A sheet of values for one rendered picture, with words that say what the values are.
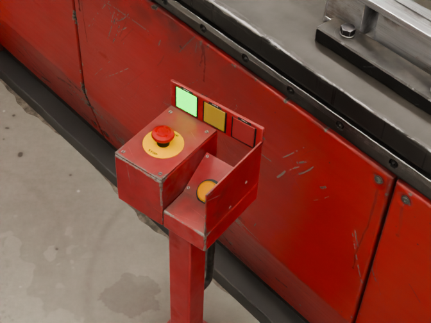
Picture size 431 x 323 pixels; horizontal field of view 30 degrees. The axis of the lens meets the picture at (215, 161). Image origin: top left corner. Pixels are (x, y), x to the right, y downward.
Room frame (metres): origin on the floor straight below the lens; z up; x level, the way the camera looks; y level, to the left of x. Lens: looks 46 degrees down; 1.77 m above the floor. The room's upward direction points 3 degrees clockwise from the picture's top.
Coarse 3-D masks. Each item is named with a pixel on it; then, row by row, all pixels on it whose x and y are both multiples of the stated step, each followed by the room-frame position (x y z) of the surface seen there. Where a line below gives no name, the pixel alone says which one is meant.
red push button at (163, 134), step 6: (162, 126) 0.99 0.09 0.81; (168, 126) 0.99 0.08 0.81; (156, 132) 0.98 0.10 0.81; (162, 132) 0.98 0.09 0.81; (168, 132) 0.98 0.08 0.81; (156, 138) 0.96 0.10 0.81; (162, 138) 0.96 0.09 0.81; (168, 138) 0.97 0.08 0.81; (162, 144) 0.97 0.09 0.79; (168, 144) 0.97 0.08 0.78
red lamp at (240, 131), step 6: (234, 120) 1.00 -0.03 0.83; (240, 120) 0.99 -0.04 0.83; (234, 126) 0.99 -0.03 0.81; (240, 126) 0.99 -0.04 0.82; (246, 126) 0.98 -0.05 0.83; (234, 132) 0.99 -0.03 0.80; (240, 132) 0.99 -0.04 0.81; (246, 132) 0.98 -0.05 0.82; (252, 132) 0.97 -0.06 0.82; (240, 138) 0.99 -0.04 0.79; (246, 138) 0.98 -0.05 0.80; (252, 138) 0.97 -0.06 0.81; (252, 144) 0.97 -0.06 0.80
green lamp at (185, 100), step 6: (180, 90) 1.06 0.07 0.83; (180, 96) 1.06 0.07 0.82; (186, 96) 1.06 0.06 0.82; (192, 96) 1.05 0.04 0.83; (180, 102) 1.06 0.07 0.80; (186, 102) 1.06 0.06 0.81; (192, 102) 1.05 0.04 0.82; (186, 108) 1.06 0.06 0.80; (192, 108) 1.05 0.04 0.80; (192, 114) 1.05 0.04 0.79
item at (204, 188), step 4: (200, 184) 0.94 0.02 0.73; (204, 184) 0.93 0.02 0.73; (208, 184) 0.93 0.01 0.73; (212, 184) 0.93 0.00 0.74; (200, 188) 0.93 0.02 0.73; (204, 188) 0.93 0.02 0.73; (208, 188) 0.92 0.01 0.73; (200, 192) 0.92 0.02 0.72; (204, 192) 0.92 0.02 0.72; (200, 196) 0.92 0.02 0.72; (204, 196) 0.91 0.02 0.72; (204, 200) 0.91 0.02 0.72
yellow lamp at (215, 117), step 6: (204, 108) 1.03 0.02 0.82; (210, 108) 1.02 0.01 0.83; (216, 108) 1.02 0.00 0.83; (204, 114) 1.03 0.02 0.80; (210, 114) 1.02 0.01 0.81; (216, 114) 1.02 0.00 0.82; (222, 114) 1.01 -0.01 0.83; (204, 120) 1.03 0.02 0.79; (210, 120) 1.02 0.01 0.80; (216, 120) 1.02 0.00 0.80; (222, 120) 1.01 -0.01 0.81; (216, 126) 1.02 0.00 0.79; (222, 126) 1.01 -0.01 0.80
